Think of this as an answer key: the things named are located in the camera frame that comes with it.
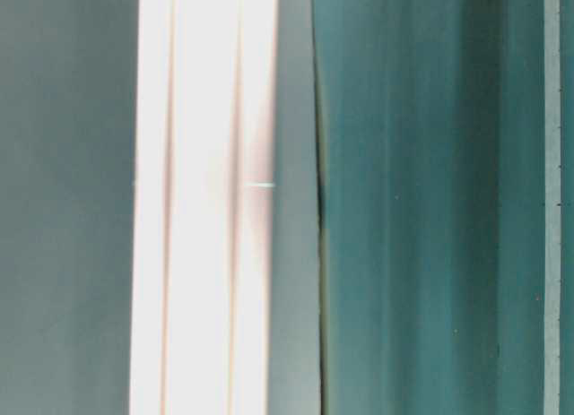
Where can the pale tape strip on table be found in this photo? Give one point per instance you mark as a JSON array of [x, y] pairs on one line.
[[552, 205]]

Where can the large silver metal rail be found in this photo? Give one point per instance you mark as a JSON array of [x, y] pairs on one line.
[[204, 167]]

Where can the teal cloth table cover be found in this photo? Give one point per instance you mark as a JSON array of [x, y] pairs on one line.
[[408, 207]]

